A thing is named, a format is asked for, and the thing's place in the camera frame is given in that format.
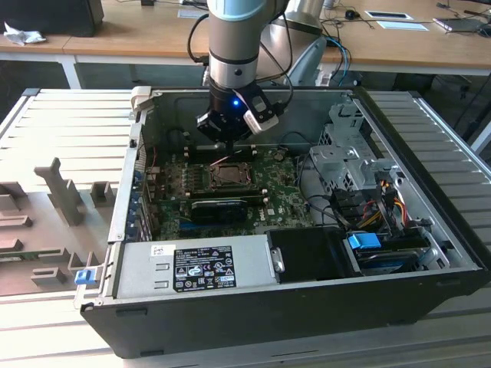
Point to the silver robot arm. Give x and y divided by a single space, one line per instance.
234 38

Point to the CPU socket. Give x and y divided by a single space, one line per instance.
230 185

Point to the blue expansion slot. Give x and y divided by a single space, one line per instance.
184 226

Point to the round coin cell battery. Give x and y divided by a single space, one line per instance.
280 155

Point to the beige case latch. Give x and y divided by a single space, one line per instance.
140 97

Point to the graphics card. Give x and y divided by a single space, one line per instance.
218 211

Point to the green motherboard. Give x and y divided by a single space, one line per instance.
284 207

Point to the long wooden desk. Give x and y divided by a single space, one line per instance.
153 38

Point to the silver metal drive cage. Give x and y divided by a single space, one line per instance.
337 161

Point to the black computer mouse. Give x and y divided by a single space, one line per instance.
351 14

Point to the silver power supply unit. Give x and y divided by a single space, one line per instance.
142 268

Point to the blue disk carrier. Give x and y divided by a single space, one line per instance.
362 242

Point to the black open PC case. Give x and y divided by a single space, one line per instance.
268 318

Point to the black box on desk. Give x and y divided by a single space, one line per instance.
53 17

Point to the grey parts rack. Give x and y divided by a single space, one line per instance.
50 230

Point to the blue case latch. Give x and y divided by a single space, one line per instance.
85 277

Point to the crumpled white paper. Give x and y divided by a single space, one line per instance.
25 35

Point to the grey laptop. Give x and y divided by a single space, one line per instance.
458 24

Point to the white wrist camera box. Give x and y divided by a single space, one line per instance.
261 115

